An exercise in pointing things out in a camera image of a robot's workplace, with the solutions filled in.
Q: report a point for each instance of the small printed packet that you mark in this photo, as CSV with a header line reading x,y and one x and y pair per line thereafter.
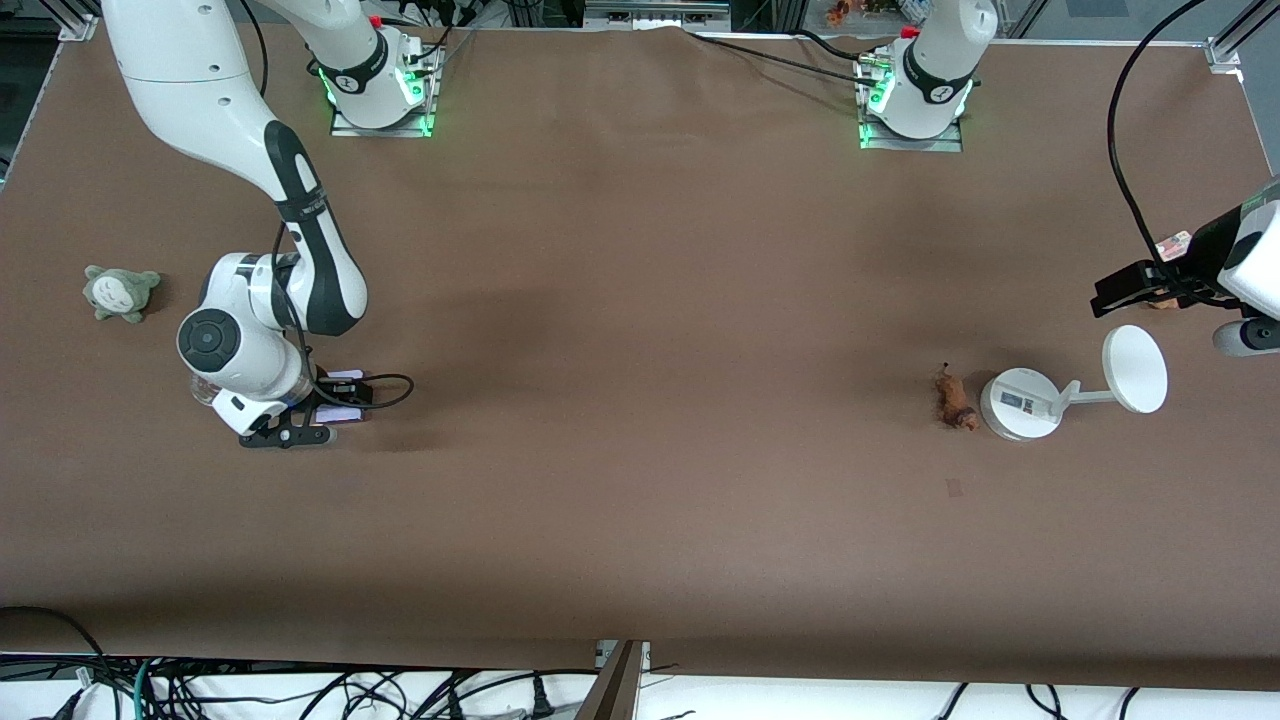
x,y
1173,245

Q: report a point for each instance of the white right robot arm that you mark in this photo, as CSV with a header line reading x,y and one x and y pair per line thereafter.
x,y
200,90

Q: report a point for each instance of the white round desk lamp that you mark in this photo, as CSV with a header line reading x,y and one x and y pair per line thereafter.
x,y
1020,405

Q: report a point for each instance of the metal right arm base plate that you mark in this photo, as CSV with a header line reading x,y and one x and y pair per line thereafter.
x,y
425,118

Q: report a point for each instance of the metal corner bracket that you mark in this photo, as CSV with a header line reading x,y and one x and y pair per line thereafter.
x,y
1225,55
78,28

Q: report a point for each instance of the grey green plush toy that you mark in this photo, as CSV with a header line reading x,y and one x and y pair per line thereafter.
x,y
118,293

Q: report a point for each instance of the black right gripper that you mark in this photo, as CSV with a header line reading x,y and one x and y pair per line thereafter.
x,y
327,396

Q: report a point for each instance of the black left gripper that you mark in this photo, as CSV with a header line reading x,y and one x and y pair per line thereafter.
x,y
1207,246

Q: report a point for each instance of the clear plastic cup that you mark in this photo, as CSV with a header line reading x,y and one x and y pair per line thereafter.
x,y
200,392

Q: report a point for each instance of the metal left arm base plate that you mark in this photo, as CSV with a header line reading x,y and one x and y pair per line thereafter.
x,y
950,143

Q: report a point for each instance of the small brown object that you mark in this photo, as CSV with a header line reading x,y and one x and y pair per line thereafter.
x,y
1162,302

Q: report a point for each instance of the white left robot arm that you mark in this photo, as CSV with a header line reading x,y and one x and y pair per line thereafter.
x,y
935,70

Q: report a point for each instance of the orange toy figure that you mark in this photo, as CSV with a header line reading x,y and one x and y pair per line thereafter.
x,y
838,12

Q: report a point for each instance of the brown lion statue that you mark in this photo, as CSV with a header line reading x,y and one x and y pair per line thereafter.
x,y
955,405

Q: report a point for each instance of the silver metal box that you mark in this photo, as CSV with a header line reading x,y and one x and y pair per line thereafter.
x,y
655,14

